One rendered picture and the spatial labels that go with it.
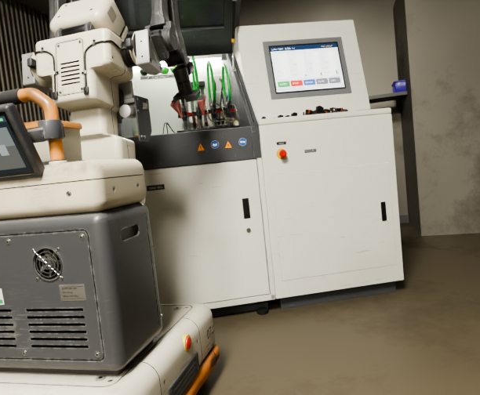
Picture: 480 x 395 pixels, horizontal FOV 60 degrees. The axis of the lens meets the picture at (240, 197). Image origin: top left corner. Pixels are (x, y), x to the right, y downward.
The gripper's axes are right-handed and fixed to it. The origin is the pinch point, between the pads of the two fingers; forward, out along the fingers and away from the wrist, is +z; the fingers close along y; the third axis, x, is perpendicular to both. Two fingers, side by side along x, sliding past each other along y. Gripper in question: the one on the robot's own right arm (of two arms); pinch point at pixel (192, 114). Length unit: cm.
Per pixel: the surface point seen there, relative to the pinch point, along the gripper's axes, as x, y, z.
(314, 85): -75, -47, 19
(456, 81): -202, -153, 73
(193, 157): -12.6, 10.3, 25.8
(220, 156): -16.9, -2.0, 28.7
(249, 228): -3, -12, 63
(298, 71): -78, -39, 10
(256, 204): -10, -16, 54
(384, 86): -275, -105, 93
